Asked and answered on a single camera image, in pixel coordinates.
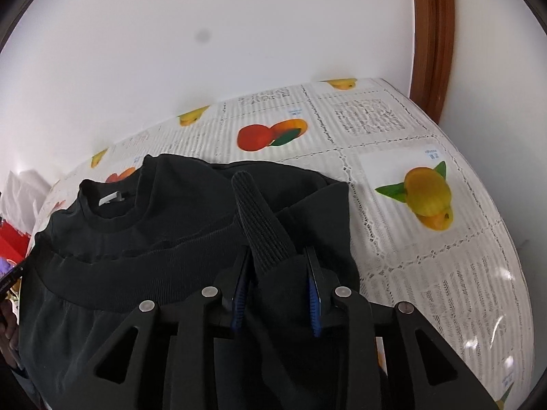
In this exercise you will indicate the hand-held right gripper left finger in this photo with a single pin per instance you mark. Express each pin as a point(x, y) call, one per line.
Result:
point(239, 303)

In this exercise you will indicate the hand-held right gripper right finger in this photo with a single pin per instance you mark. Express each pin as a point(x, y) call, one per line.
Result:
point(315, 303)

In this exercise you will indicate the black sweatshirt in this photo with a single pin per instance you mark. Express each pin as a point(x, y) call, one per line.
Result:
point(171, 230)

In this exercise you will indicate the person's left hand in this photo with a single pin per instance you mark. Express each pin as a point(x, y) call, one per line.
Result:
point(7, 333)

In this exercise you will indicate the red shopping bag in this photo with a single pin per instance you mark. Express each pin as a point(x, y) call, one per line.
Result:
point(13, 241)

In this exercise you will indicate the white plastic bag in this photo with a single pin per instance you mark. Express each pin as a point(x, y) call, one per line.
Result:
point(23, 192)

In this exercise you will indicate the fruit print tablecloth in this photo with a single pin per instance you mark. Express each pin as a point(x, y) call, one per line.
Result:
point(427, 264)

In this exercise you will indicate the brown wooden door frame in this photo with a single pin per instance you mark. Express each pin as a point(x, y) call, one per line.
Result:
point(431, 42)

